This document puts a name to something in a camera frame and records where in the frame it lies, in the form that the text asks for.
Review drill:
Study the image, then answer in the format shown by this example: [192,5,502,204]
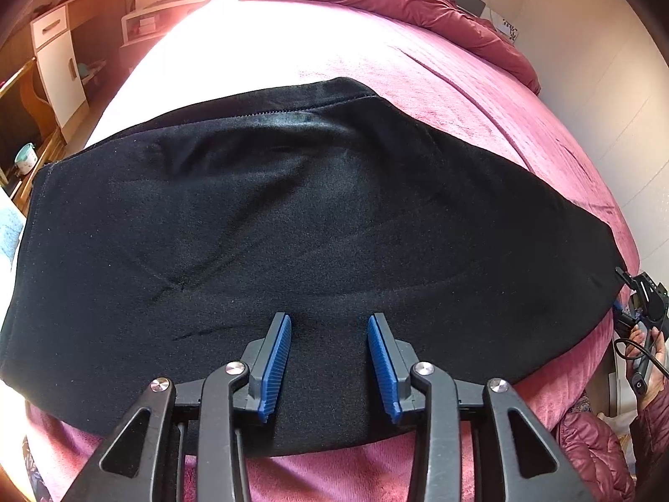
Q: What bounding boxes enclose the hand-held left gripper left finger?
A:
[60,312,292,502]

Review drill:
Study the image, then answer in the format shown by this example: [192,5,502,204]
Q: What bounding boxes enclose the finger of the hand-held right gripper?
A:
[614,266,639,315]

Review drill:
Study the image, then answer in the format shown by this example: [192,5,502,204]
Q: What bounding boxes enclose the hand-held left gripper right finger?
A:
[367,314,597,502]

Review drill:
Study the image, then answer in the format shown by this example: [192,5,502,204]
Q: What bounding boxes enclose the black pants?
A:
[0,77,625,456]

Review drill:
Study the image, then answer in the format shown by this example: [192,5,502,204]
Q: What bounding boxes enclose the person's right forearm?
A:
[630,374,669,502]

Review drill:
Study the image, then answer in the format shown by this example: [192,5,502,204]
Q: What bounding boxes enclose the person's right hand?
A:
[630,321,669,377]

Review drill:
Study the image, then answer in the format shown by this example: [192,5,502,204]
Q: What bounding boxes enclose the bed with pink sheet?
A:
[21,0,641,502]

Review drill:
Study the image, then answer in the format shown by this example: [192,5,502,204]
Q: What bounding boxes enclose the light blue cloth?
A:
[0,201,27,273]

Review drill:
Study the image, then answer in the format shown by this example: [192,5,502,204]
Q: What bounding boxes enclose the mint green cup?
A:
[14,142,37,176]

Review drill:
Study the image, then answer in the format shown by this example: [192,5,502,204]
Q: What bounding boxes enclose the wooden side table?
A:
[0,57,66,215]

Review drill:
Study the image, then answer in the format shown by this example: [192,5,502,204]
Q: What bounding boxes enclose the white nightstand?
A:
[121,0,210,45]

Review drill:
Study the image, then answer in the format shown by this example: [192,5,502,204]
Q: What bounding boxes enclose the wooden cabinet with white door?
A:
[0,0,129,131]

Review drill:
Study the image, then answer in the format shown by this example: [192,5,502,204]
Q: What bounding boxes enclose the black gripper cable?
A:
[614,339,664,364]

